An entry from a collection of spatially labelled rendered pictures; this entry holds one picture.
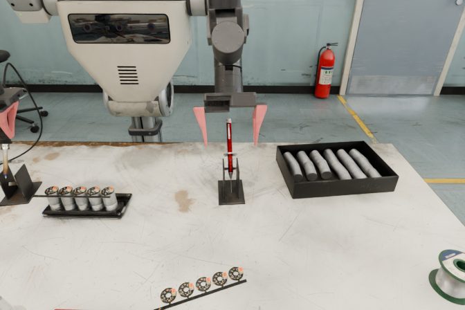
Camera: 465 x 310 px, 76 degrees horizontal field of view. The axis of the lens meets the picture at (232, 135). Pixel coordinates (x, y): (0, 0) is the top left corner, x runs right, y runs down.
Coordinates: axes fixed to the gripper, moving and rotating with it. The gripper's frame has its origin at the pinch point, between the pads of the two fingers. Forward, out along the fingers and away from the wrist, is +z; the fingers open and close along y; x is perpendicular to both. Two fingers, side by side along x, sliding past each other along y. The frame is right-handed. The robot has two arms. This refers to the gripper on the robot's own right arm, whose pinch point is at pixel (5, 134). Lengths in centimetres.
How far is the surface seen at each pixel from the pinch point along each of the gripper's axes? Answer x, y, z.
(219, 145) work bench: 11, 47, 14
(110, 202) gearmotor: -14.3, 22.6, 9.0
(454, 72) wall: 204, 318, 66
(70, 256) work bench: -22.9, 16.7, 13.1
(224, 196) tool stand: -12.5, 45.5, 12.1
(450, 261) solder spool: -37, 78, 7
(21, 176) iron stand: -4.0, 2.1, 8.5
